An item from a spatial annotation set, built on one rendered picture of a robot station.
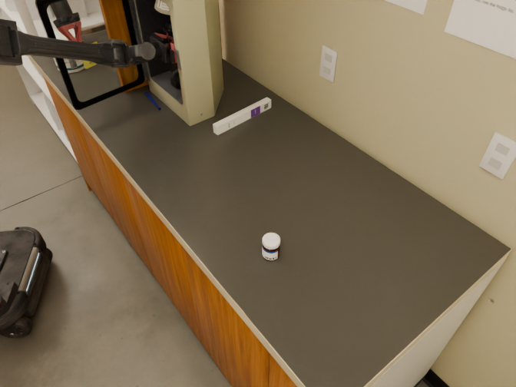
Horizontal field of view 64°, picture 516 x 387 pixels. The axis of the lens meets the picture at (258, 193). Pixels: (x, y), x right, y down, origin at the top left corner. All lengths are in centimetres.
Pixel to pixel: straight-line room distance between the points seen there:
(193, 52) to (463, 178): 93
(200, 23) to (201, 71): 17
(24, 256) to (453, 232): 187
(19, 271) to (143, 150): 100
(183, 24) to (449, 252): 104
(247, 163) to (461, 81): 68
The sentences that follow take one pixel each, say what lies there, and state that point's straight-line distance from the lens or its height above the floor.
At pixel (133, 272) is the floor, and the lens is 235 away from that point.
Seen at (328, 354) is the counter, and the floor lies 94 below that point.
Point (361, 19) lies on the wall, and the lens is 139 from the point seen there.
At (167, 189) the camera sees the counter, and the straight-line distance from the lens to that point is 135.
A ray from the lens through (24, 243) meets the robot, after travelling 237.
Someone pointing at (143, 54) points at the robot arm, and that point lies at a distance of 147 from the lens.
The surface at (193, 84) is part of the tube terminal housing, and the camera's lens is 152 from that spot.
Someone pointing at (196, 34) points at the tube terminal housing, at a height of 127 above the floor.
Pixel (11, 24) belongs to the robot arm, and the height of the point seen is 141.
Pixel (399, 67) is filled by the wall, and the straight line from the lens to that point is 134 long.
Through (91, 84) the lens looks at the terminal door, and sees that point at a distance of 169.
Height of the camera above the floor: 186
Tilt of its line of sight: 45 degrees down
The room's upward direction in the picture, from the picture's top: straight up
